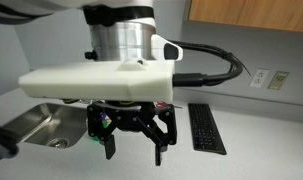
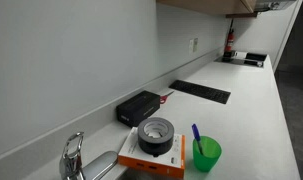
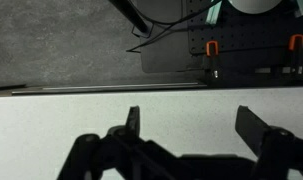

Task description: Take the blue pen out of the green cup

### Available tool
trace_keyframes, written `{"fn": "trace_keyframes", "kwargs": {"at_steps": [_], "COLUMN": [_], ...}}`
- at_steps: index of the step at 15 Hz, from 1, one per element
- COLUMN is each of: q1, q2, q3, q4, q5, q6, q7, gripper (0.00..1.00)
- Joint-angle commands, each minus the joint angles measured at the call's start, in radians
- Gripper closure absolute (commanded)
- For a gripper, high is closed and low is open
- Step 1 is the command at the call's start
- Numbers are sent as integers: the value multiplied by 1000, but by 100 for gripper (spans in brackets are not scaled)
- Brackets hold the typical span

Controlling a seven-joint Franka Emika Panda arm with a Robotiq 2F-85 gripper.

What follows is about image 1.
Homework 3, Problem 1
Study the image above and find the wooden wall cabinet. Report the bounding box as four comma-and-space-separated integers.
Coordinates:
188, 0, 303, 33

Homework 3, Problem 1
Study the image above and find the black keyboard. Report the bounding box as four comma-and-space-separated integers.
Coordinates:
188, 103, 227, 155

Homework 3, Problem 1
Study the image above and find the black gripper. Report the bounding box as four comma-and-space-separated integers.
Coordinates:
87, 101, 177, 166

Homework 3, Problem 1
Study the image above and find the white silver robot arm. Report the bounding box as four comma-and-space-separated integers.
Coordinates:
0, 0, 183, 165

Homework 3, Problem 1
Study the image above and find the white wall outlet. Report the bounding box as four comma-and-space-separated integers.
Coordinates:
250, 69, 269, 88

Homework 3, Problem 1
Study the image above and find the stainless steel sink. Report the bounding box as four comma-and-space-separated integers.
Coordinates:
3, 103, 87, 149

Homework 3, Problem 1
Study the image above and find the beige wall plate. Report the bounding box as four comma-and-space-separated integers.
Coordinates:
268, 71, 289, 90

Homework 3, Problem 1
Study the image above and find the black camera cable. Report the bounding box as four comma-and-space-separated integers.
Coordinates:
167, 39, 245, 88

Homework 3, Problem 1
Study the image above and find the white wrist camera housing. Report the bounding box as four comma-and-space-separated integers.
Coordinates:
18, 59, 175, 102

